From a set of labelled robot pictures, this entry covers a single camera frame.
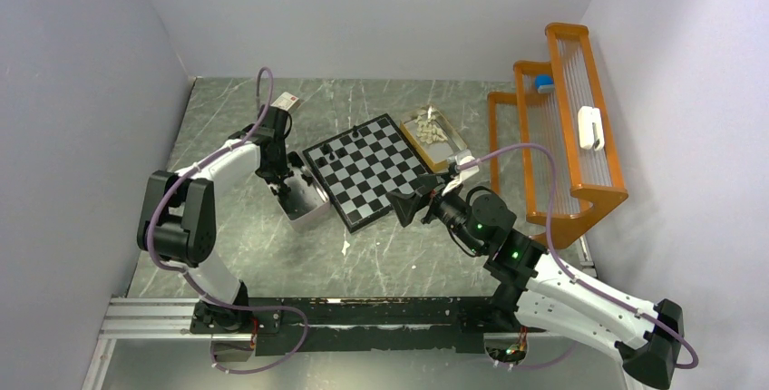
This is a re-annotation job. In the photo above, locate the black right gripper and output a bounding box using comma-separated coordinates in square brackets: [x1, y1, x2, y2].
[385, 171, 484, 254]

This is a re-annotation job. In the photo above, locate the yellow tray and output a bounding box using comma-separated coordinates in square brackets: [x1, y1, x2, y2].
[399, 104, 468, 172]

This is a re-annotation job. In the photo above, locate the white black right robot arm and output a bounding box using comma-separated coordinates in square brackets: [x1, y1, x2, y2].
[386, 174, 683, 389]

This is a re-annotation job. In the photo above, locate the orange wooden rack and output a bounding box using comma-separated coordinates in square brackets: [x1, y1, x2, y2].
[488, 23, 628, 249]

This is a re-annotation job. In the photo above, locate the white chess pieces pile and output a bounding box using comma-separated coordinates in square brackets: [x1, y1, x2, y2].
[414, 106, 448, 144]

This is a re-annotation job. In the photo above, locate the white red card box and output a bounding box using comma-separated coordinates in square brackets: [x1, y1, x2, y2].
[271, 92, 301, 112]

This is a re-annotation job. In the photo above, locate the white plastic clip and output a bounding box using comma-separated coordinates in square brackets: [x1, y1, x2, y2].
[578, 106, 605, 151]

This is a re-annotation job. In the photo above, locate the black mounting rail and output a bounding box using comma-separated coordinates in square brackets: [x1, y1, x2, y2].
[190, 296, 548, 357]

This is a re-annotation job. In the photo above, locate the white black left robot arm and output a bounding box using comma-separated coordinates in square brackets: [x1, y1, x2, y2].
[137, 106, 294, 332]

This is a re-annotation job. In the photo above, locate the blue round object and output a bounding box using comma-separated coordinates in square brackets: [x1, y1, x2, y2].
[534, 74, 555, 94]

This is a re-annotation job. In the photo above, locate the black chess pieces pile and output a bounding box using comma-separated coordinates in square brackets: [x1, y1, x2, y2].
[270, 151, 314, 199]

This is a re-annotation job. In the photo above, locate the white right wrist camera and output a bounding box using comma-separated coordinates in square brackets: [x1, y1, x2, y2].
[443, 150, 480, 194]

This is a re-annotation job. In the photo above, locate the pink metal tin box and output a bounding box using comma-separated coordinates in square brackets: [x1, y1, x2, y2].
[276, 164, 331, 232]

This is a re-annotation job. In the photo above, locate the black white chessboard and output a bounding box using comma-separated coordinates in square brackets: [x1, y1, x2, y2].
[302, 113, 429, 233]

